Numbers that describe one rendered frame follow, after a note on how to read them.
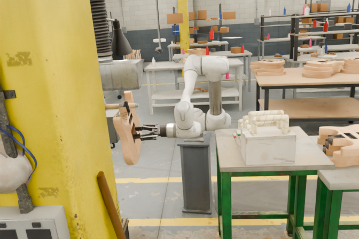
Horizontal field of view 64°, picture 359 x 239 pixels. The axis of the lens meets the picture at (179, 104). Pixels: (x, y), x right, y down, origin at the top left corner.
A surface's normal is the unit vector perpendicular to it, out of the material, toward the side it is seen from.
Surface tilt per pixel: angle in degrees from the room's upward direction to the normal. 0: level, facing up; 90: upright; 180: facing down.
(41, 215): 0
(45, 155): 90
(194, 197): 90
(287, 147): 90
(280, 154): 90
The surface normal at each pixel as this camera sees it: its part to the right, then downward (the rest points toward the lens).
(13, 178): 0.70, 0.28
